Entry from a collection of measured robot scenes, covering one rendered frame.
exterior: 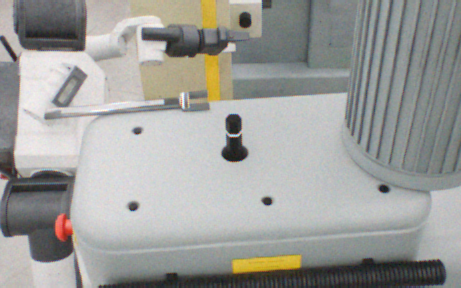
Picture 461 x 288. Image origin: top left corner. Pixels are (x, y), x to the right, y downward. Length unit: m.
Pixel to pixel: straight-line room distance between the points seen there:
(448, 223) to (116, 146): 0.50
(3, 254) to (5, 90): 2.03
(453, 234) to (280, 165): 0.28
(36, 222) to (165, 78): 1.69
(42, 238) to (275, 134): 0.62
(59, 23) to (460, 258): 0.95
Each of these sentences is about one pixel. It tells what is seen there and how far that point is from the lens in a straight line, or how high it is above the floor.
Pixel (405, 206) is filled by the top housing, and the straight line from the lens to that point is 0.81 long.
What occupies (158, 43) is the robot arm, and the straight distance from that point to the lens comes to 1.64.
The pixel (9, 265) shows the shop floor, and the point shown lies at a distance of 3.30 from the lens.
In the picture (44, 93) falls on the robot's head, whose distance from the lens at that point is 1.25.
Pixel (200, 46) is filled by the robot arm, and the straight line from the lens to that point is 1.68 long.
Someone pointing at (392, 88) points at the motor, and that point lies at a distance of 0.74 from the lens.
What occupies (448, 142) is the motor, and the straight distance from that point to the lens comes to 0.78.
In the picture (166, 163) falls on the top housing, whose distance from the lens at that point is 0.85.
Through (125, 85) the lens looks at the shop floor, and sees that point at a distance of 4.19.
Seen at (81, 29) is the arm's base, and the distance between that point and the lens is 1.44.
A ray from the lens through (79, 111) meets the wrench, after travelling 0.95.
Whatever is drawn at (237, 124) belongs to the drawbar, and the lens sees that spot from 0.81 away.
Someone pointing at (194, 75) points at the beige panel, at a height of 0.77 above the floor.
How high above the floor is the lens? 2.48
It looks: 42 degrees down
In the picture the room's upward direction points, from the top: 2 degrees counter-clockwise
